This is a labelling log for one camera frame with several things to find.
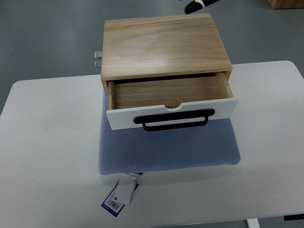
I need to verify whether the white top drawer black handle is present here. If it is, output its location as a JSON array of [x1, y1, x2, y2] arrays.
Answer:
[[106, 72, 238, 130]]

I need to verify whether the wooden drawer cabinet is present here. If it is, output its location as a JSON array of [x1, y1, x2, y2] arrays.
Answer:
[[100, 13, 233, 102]]

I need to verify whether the blue mesh cushion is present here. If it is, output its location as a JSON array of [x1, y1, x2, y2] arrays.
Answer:
[[98, 97, 240, 175]]

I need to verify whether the lower grey table clamp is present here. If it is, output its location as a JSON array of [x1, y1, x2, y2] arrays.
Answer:
[[95, 60, 102, 70]]

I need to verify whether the grey table clamp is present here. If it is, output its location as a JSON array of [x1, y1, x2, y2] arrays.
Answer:
[[95, 60, 102, 70], [94, 51, 103, 59]]

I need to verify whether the upper grey table clamp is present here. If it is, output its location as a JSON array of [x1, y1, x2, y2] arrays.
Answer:
[[94, 51, 103, 59]]

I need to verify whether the blue white product tag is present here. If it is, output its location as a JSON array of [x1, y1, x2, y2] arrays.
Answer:
[[101, 172, 143, 217]]

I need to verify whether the black shoe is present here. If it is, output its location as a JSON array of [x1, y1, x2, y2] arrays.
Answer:
[[184, 0, 219, 14]]

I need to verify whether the white table leg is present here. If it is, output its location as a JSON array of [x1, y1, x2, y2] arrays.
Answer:
[[247, 218, 260, 228]]

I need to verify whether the cardboard box corner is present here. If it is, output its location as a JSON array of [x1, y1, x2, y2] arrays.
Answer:
[[267, 0, 304, 10]]

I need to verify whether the black bracket under table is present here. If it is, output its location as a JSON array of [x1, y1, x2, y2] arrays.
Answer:
[[284, 214, 304, 221]]

